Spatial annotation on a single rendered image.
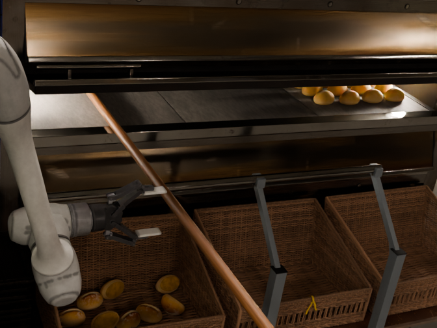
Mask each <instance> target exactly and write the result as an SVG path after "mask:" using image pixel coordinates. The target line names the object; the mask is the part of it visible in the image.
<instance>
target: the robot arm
mask: <svg viewBox="0 0 437 328"><path fill-rule="evenodd" d="M0 138H1V140H2V142H3V144H4V146H5V149H6V151H7V154H8V157H9V160H10V163H11V166H12V170H13V172H14V176H15V179H16V182H17V185H18V188H19V191H20V195H21V198H22V201H23V204H24V207H22V208H19V209H17V210H14V211H13V212H12V213H11V214H10V216H9V218H8V233H9V237H10V240H11V241H13V242H15V243H18V244H20V245H28V246H29V248H30V250H31V253H32V256H31V265H32V270H33V275H34V279H35V281H36V283H37V285H38V289H39V291H40V293H41V295H42V297H43V298H44V299H45V300H46V302H47V303H49V304H50V305H53V306H55V307H62V306H65V305H69V304H70V303H73V302H74V301H75V300H76V299H77V298H78V296H79V294H80V292H81V281H82V280H81V272H80V267H79V262H78V259H77V255H76V253H75V250H74V248H73V247H72V245H71V243H70V238H73V237H77V236H87V235H89V234H90V232H99V231H103V230H105V231H104V233H103V236H104V237H105V239H106V240H110V239H113V240H115V241H119V242H121V243H125V244H127V245H130V246H133V247H134V246H135V245H136V244H135V243H136V241H137V240H138V239H146V238H148V236H156V235H161V231H160V230H159V228H158V227H157V228H147V229H140V230H135V232H133V231H132V230H130V229H128V227H126V226H124V225H123V224H122V223H121V222H122V215H123V211H122V210H124V209H125V207H126V206H127V205H128V204H129V203H130V202H132V201H133V200H135V199H136V198H137V197H138V196H139V195H140V194H143V195H156V194H163V193H167V190H166V189H165V188H164V187H163V186H159V187H154V186H153V185H142V184H141V182H140V181H139V180H135V181H133V182H131V183H130V184H127V185H125V186H123V187H121V188H120V189H118V190H116V191H113V192H110V193H107V194H106V196H107V199H108V202H107V203H105V204H89V205H88V204H87V203H86V202H81V203H74V204H57V203H49V201H48V197H47V193H46V188H45V185H44V180H43V177H42V173H41V170H40V165H39V162H38V158H37V155H36V150H35V147H34V142H33V136H32V130H31V99H30V93H29V84H28V81H27V77H26V75H25V71H24V69H23V66H22V64H21V61H20V60H19V58H18V56H17V55H16V52H15V51H14V50H13V49H12V47H11V46H10V45H9V44H8V42H7V41H6V40H4V39H3V38H2V37H0ZM122 197H123V198H122ZM119 198H121V199H120V200H117V199H119ZM116 200H117V201H116ZM115 201H116V202H115ZM113 202H115V203H113ZM119 205H120V206H119ZM114 227H115V228H117V229H119V230H121V231H122V232H123V233H125V234H126V235H128V236H129V237H130V238H129V237H127V236H123V235H121V234H117V233H115V232H111V230H112V229H113V228H114Z"/></svg>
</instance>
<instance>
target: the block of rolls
mask: <svg viewBox="0 0 437 328"><path fill-rule="evenodd" d="M371 87H374V89H371ZM295 88H296V89H302V93H303V95H306V96H314V98H313V100H314V102H315V103H316V104H319V105H329V104H331V103H333V102H334V96H340V97H339V101H340V103H342V104H345V105H355V104H357V103H358V102H359V101H360V96H362V100H363V101H365V102H367V103H379V102H381V101H382V100H383V94H384V99H385V100H388V101H391V102H400V101H402V100H403V99H404V92H403V91H402V90H401V89H399V88H396V87H395V88H393V85H362V86H338V87H295ZM323 88H327V90H323ZM347 88H351V89H350V90H347ZM359 95H360V96H359Z"/></svg>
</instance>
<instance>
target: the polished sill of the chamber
mask: <svg viewBox="0 0 437 328"><path fill-rule="evenodd" d="M431 124H437V111H413V112H400V113H373V114H359V115H333V116H306V117H293V118H266V119H252V120H225V121H212V122H186V123H171V124H145V125H131V126H121V127H122V129H123V130H124V131H125V132H126V134H127V135H128V137H129V138H130V139H131V140H132V141H133V142H144V141H166V140H178V139H199V138H211V137H233V136H244V135H266V134H277V133H299V132H311V131H332V130H353V129H365V128H387V127H398V126H420V125H431ZM32 136H33V142H34V147H35V148H45V147H56V146H78V145H90V144H111V143H122V142H121V140H120V139H119V138H118V137H117V135H116V134H115V132H114V131H113V130H112V129H111V127H110V126H105V127H91V128H64V129H50V130H32Z"/></svg>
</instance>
